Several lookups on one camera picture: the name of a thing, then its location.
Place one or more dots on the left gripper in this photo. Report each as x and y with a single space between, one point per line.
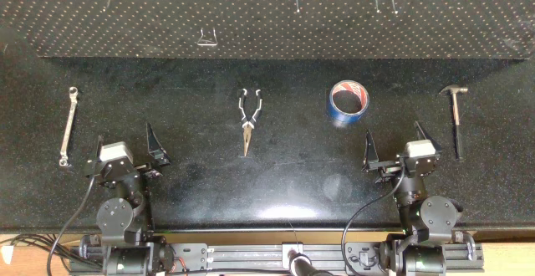
113 169

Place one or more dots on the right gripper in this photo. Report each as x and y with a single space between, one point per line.
418 165

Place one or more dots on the wrench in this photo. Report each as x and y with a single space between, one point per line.
69 125

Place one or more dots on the hammer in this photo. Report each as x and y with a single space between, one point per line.
456 113

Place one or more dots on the roll of blue tape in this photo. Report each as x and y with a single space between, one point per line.
335 113

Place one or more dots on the black and white pliers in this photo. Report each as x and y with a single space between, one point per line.
248 124

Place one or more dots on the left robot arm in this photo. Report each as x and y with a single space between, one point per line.
115 217

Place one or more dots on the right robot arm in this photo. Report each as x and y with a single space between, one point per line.
436 217

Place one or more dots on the black pegboard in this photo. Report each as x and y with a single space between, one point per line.
251 16

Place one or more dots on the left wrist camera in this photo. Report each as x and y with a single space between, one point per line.
116 151

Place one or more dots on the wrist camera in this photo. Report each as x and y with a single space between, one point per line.
116 151
420 147

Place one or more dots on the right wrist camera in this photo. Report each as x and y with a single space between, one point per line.
420 147

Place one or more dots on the mounting rail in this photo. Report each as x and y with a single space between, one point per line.
251 257

